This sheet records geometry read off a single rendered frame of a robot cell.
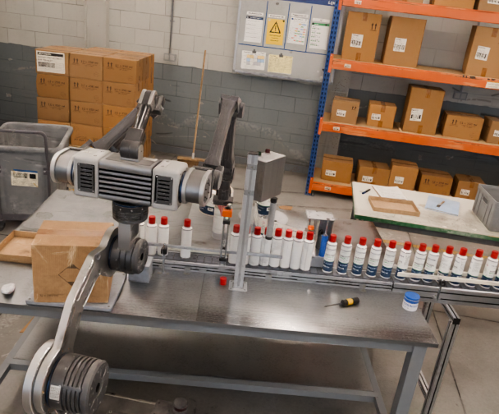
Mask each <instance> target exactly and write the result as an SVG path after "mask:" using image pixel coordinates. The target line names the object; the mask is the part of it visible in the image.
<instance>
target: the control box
mask: <svg viewBox="0 0 499 414"><path fill-rule="evenodd" d="M261 155H262V157H258V164H257V168H256V170H257V172H256V178H255V186H254V198H253V200H256V201H258V202H260V203H261V202H263V201H265V200H268V199H271V198H273V197H274V196H278V195H280V194H281V190H282V179H283V173H284V167H285V161H286V156H285V155H283V154H278V153H275V152H272V151H270V154H265V153H262V154H261Z"/></svg>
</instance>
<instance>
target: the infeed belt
mask: <svg viewBox="0 0 499 414"><path fill-rule="evenodd" d="M180 255H181V253H177V252H176V253H175V252H168V255H167V256H165V260H174V261H183V262H191V263H200V264H209V265H219V257H218V256H210V255H194V254H190V258H189V259H182V258H181V257H180ZM151 257H153V259H159V260H162V259H163V258H162V257H161V256H159V255H158V251H156V255H153V256H151ZM226 266H233V267H236V265H235V264H229V263H228V258H227V261H226ZM245 267H246V268H250V269H266V270H275V271H283V272H292V273H300V274H316V275H324V276H333V277H342V278H357V279H366V280H374V281H383V282H391V283H393V280H392V278H391V277H390V279H383V278H381V277H380V273H376V277H375V278H369V277H367V276H366V275H365V273H366V271H362V273H361V276H359V277H356V276H353V275H352V274H351V270H350V269H348V270H347V272H346V275H340V274H338V273H337V272H336V269H334V268H332V272H331V273H330V274H325V273H324V272H323V271H322V268H320V267H317V268H316V267H312V266H310V268H309V271H302V270H300V269H298V270H293V269H290V268H288V269H282V268H280V267H277V268H272V267H270V266H267V267H263V266H260V265H258V266H255V267H254V266H250V265H249V264H247V265H246V266H245Z"/></svg>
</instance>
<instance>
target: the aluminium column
mask: <svg viewBox="0 0 499 414"><path fill-rule="evenodd" d="M258 157H259V152H255V151H248V158H247V163H249V164H255V165H257V164H258ZM256 172H257V170H249V169H247V167H246V173H245V189H244V190H251V191H254V186H255V178H256ZM253 198H254V196H253V195H243V202H242V210H241V217H240V231H239V239H238V247H237V254H236V268H235V276H234V284H233V287H234V288H243V282H244V275H245V262H246V254H247V247H248V240H249V233H250V220H251V213H252V206H253Z"/></svg>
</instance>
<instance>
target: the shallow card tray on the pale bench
mask: <svg viewBox="0 0 499 414"><path fill-rule="evenodd" d="M369 203H370V205H371V207H372V209H373V211H377V212H383V213H389V214H402V215H409V216H416V217H419V216H420V211H419V209H418V208H417V206H416V205H415V203H414V202H413V201H412V200H401V199H393V198H386V197H379V196H372V195H369Z"/></svg>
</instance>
